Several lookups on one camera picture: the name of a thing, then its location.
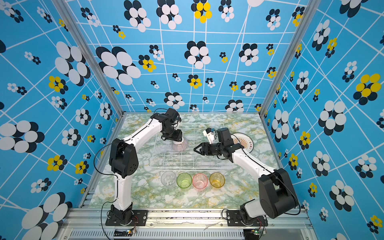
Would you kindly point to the clear glass tumbler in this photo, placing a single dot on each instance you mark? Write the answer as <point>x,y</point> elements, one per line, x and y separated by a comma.
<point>168,178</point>

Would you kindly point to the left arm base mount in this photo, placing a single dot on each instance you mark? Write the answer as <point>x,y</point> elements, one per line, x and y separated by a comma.
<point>127,218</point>

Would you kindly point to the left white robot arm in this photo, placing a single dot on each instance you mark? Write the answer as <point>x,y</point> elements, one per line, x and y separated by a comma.
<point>124,159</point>

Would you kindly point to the pink glass tumbler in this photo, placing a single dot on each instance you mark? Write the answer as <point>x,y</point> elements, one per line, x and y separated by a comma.
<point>200,181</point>

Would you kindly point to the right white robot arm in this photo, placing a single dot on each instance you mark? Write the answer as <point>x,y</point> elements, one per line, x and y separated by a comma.
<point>276,192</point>

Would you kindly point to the yellow glass tumbler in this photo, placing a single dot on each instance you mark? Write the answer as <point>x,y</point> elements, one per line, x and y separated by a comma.
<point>217,180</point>

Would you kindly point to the striped ceramic bowl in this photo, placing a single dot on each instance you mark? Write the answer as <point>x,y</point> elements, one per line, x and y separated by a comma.
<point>180,146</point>

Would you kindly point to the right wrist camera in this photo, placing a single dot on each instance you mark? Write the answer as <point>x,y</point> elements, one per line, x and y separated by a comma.
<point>210,134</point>

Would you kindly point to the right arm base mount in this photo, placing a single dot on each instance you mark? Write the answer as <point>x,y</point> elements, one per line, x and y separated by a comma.
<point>238,218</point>

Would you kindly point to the green glass tumbler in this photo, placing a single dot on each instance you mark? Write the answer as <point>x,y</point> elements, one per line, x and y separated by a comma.
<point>184,180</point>

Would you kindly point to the white wire dish rack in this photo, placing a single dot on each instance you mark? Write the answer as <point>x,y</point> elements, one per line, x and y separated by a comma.
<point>164,157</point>

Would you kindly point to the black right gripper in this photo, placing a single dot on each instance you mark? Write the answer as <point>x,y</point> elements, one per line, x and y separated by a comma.
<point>203,148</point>

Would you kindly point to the aluminium front rail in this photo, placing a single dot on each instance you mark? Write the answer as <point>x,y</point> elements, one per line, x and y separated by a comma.
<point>184,224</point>

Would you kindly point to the white plate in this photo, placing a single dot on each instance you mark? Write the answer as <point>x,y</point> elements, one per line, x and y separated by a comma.
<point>244,140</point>

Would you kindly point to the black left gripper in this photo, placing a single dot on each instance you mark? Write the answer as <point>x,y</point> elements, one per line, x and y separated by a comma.
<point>177,138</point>

